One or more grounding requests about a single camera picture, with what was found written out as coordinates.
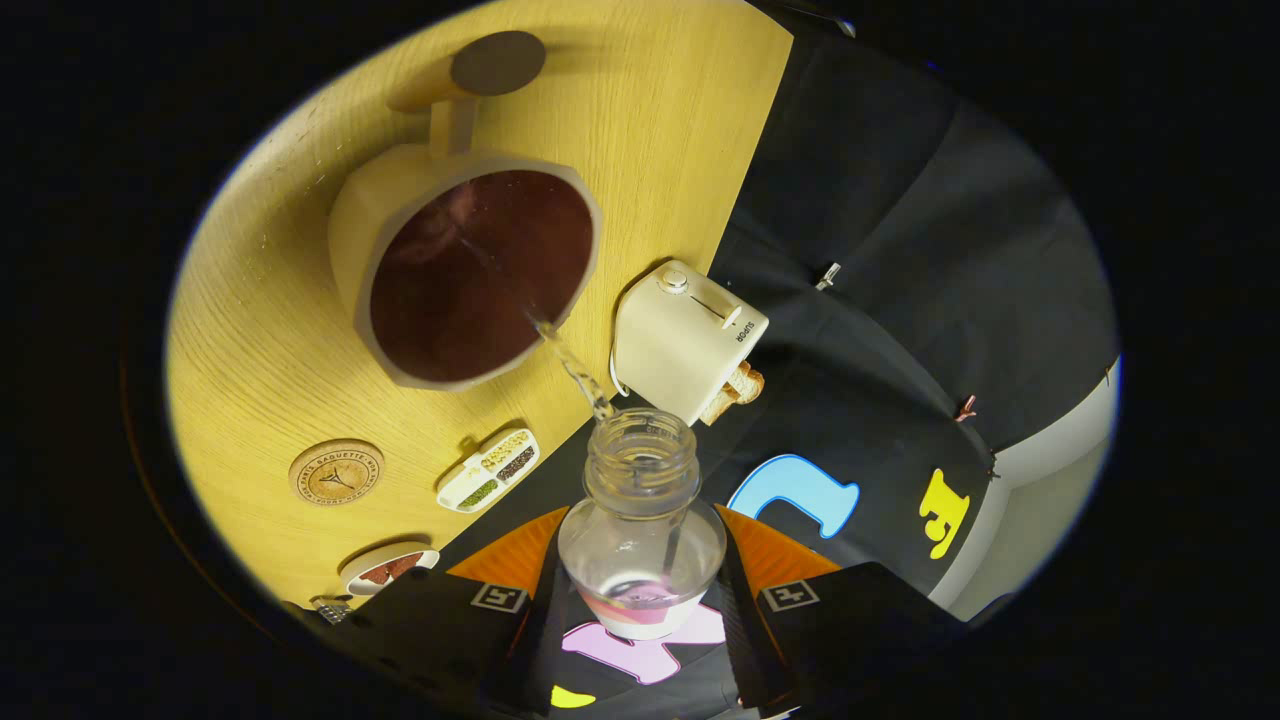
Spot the round white plate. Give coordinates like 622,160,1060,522
340,541,441,598

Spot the clear plastic juice bottle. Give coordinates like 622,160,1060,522
557,407,728,641

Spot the white toaster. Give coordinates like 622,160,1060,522
612,259,770,427

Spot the beige cup with wooden handle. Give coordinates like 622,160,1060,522
328,30,604,391

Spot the wooden table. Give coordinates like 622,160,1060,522
165,0,794,621

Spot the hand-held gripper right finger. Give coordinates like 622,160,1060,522
712,503,986,719

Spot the divided white dish with grains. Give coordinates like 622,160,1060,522
436,428,541,514

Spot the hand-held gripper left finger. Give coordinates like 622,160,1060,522
290,505,573,720

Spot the black backdrop cloth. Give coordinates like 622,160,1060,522
440,0,1119,720

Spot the red meat patty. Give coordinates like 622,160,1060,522
360,553,426,586

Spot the round wooden coaster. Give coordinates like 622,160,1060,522
288,439,385,507

